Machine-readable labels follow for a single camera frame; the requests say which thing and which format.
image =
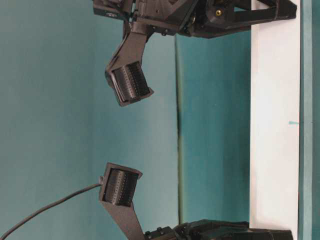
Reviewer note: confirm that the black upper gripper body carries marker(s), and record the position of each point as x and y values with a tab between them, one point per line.
167	17

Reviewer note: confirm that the black gripper finger board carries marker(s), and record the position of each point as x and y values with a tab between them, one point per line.
262	234
278	10

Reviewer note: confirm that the white wooden board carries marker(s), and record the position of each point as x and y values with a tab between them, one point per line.
274	125

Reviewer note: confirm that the black ribbed free gripper finger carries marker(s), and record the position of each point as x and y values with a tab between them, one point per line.
124	73
116	195

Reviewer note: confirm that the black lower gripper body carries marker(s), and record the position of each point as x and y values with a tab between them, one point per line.
192	230

